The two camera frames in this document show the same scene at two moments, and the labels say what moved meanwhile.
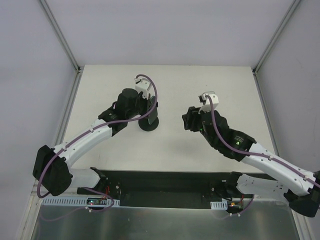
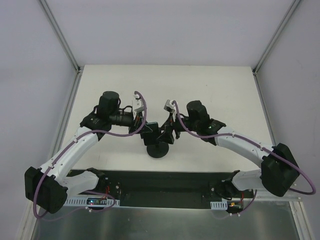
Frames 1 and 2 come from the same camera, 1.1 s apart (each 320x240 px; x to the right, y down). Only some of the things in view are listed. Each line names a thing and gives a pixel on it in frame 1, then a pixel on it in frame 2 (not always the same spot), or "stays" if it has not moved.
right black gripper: (189, 118) -> (175, 125)
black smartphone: (153, 116) -> (150, 138)
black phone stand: (144, 124) -> (158, 150)
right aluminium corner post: (272, 42) stays
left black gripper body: (152, 110) -> (139, 125)
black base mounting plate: (161, 189) stays
